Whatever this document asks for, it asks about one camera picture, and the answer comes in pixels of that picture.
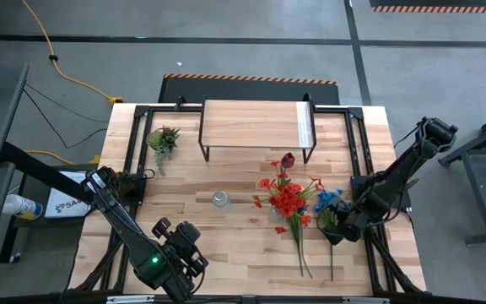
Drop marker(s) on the red artificial flower bunch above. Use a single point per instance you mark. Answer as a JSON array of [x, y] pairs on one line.
[[287, 198]]

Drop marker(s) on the dark red artificial tulip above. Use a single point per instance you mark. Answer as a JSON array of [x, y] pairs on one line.
[[287, 160]]

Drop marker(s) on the white spray can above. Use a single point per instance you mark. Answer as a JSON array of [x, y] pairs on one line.
[[21, 206]]

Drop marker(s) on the blue artificial flower bunch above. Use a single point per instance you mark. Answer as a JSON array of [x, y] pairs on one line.
[[325, 197]]

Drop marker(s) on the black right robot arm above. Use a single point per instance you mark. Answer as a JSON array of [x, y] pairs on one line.
[[403, 164]]

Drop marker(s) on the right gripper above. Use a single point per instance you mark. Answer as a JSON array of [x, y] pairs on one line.
[[350, 221]]

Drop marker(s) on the black floor mat striped edge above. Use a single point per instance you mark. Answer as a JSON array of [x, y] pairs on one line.
[[247, 90], [437, 3]]

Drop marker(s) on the diamond-pattern clear glass vase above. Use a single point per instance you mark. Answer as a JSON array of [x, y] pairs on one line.
[[273, 216]]

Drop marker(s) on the potted green succulent plant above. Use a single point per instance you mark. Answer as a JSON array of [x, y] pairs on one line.
[[163, 139]]

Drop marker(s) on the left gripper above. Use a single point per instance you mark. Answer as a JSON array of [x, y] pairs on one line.
[[169, 240]]

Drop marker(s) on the white cardboard box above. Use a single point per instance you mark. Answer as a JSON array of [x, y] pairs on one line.
[[63, 207]]

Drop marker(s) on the black metal rig frame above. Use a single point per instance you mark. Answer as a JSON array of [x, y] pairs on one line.
[[354, 113]]

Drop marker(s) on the wooden shelf with black legs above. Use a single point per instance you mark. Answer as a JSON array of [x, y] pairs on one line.
[[251, 124]]

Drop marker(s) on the ribbed clear glass vase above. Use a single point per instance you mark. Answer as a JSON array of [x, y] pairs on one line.
[[220, 199]]

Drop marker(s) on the dark grey metal stand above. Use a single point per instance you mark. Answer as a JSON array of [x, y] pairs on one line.
[[481, 194]]

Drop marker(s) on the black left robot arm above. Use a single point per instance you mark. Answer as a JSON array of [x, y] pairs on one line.
[[120, 219]]

